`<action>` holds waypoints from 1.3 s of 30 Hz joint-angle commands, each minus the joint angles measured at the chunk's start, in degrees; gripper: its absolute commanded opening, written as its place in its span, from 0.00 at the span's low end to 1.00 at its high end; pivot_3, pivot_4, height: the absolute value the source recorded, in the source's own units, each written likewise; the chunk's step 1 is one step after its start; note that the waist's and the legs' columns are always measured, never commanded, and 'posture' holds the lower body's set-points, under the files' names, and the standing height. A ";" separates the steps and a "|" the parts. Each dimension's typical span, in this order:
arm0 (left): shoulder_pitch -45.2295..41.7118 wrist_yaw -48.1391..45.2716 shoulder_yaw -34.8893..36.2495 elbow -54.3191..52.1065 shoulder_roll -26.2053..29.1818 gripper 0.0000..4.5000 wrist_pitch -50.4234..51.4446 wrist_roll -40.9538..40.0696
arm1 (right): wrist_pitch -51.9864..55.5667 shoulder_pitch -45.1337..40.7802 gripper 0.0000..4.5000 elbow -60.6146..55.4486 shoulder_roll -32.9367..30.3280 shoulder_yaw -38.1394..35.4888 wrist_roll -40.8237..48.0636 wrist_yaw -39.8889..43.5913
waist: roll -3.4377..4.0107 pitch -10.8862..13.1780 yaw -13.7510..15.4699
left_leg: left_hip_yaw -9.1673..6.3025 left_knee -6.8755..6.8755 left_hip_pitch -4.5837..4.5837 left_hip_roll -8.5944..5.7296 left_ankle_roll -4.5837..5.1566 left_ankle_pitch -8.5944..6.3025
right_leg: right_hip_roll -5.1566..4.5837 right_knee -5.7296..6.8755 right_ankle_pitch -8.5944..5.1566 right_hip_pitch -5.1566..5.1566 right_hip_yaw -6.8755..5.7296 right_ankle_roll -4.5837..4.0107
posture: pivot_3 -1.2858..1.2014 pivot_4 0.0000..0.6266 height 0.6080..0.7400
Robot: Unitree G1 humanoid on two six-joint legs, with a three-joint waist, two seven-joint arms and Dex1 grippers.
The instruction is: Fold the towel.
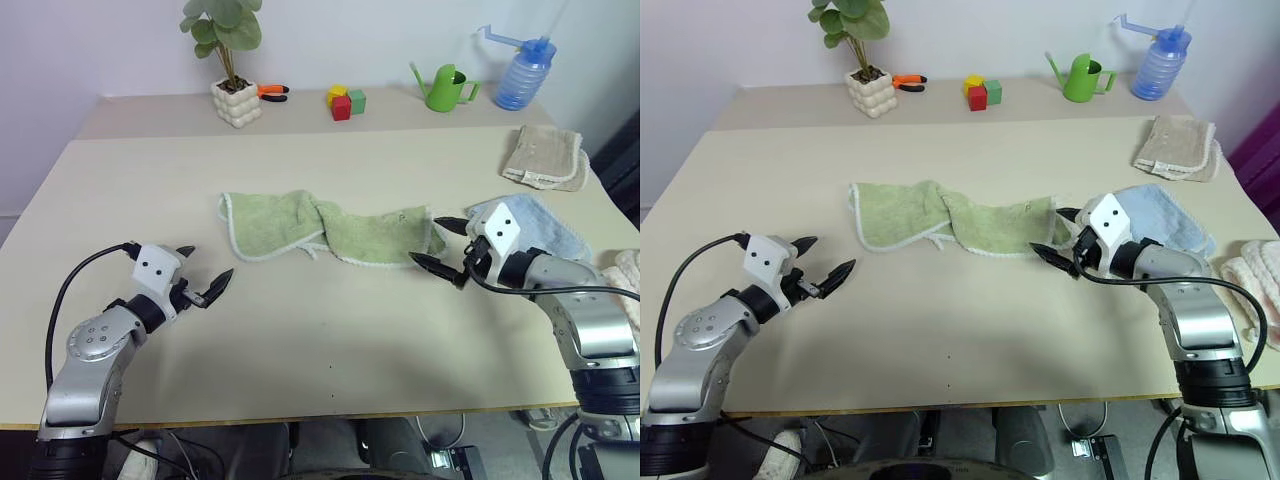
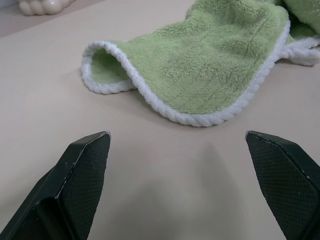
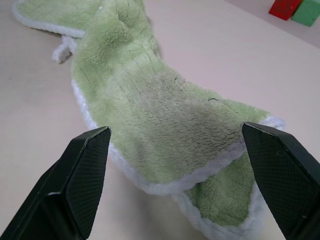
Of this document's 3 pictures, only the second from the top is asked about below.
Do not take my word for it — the green towel with white trim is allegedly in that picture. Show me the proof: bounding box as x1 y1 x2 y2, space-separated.
80 0 320 128

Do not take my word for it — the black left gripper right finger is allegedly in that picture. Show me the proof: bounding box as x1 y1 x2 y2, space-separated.
244 130 320 240

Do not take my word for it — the cream lobed ceramic object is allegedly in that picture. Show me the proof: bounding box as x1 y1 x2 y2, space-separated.
19 0 77 17

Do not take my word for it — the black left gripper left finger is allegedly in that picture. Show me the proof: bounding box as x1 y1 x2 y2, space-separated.
0 130 111 240

